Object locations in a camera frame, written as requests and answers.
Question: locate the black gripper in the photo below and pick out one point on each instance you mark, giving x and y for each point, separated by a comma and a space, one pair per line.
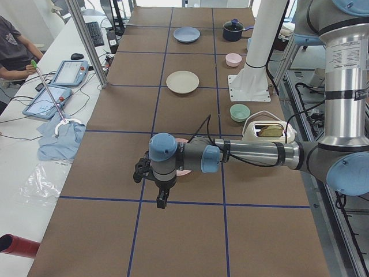
163, 188

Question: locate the pink plate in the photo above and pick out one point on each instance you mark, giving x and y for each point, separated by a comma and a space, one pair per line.
182, 172

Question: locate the blue plate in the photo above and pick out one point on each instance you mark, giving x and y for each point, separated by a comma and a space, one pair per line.
186, 34

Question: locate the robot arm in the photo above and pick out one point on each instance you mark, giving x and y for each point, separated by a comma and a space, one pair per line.
340, 158

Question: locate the light blue cloth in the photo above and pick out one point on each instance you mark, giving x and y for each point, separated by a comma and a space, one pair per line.
63, 147

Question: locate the green bowl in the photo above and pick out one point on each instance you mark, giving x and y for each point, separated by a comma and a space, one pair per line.
239, 112

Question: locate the clear plastic bag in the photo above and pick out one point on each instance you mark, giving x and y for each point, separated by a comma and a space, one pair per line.
45, 183

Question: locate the cream plate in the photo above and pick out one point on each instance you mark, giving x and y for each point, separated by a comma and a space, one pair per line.
182, 82

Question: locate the grabber stick with green tip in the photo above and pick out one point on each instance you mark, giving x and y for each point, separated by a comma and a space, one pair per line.
64, 121

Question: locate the cream toaster with bread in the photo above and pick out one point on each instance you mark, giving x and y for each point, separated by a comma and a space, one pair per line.
266, 127

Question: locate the near teach pendant tablet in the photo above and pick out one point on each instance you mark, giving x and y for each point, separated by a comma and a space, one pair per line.
42, 106

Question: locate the teach pendant tablet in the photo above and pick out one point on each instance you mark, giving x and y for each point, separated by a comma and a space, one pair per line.
42, 106
70, 73

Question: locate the far teach pendant tablet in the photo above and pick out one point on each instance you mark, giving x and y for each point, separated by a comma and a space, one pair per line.
70, 73

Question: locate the red cylinder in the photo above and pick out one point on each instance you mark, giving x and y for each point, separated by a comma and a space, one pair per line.
19, 246

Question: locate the pink bowl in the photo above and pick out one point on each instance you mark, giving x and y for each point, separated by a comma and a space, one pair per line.
233, 60

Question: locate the black computer mouse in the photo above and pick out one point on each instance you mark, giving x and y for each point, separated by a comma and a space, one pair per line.
76, 56

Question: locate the black keyboard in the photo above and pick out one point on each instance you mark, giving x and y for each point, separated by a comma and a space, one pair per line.
95, 33

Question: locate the light blue cup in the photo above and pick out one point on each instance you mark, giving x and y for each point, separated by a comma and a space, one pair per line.
249, 42

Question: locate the dark blue pot with lid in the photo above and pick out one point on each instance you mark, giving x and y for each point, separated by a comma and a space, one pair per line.
232, 30

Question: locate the seated person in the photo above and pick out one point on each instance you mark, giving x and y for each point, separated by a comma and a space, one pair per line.
17, 52

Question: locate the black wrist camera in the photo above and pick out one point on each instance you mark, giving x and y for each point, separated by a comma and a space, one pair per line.
142, 168

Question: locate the aluminium frame post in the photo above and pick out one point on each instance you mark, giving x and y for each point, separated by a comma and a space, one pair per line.
82, 30

